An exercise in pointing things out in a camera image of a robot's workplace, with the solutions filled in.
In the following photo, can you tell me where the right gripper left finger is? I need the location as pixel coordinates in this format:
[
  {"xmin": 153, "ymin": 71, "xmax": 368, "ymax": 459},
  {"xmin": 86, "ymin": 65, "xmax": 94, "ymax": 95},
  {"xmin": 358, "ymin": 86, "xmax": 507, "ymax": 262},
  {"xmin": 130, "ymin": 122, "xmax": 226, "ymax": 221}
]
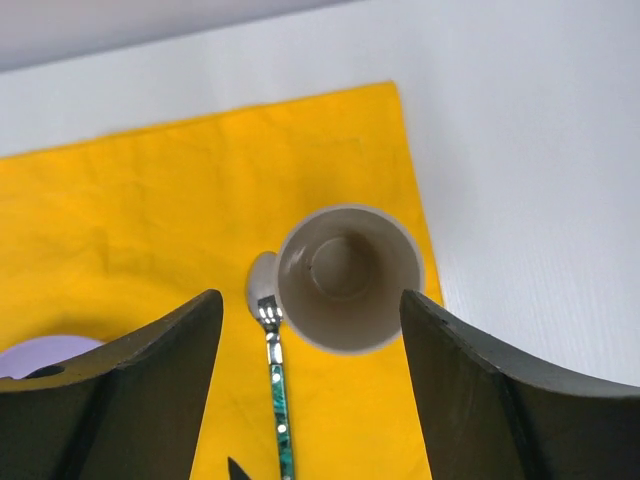
[{"xmin": 1, "ymin": 289, "xmax": 223, "ymax": 479}]

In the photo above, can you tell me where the yellow cloth placemat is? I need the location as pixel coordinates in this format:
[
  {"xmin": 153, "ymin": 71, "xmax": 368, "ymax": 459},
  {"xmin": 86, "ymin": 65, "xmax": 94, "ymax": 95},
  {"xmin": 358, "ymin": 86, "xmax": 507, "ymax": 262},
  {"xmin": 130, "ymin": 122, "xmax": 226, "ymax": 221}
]
[{"xmin": 1, "ymin": 83, "xmax": 442, "ymax": 479}]

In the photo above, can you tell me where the beige paper cup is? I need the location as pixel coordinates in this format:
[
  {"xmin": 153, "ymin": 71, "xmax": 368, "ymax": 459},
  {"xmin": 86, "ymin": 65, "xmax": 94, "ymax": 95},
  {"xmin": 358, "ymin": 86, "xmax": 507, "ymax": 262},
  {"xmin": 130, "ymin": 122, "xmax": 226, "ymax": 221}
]
[{"xmin": 274, "ymin": 204, "xmax": 426, "ymax": 355}]

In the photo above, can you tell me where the purple plastic plate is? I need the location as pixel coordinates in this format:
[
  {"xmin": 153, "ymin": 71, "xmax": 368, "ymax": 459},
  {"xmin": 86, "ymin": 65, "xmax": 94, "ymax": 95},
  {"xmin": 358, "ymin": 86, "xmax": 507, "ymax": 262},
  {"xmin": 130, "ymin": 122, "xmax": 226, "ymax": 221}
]
[{"xmin": 1, "ymin": 335, "xmax": 103, "ymax": 379}]

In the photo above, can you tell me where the spoon with green handle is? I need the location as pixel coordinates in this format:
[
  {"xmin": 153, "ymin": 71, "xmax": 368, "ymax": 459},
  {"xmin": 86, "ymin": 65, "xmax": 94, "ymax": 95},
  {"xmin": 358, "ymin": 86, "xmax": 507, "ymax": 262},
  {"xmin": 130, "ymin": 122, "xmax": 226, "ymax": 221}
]
[{"xmin": 246, "ymin": 252, "xmax": 295, "ymax": 479}]

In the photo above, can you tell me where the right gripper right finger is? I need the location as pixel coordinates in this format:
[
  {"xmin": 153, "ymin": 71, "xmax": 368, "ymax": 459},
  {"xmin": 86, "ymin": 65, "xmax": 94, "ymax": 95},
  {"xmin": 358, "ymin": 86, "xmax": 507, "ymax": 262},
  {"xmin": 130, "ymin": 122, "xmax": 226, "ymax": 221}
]
[{"xmin": 400, "ymin": 290, "xmax": 639, "ymax": 479}]

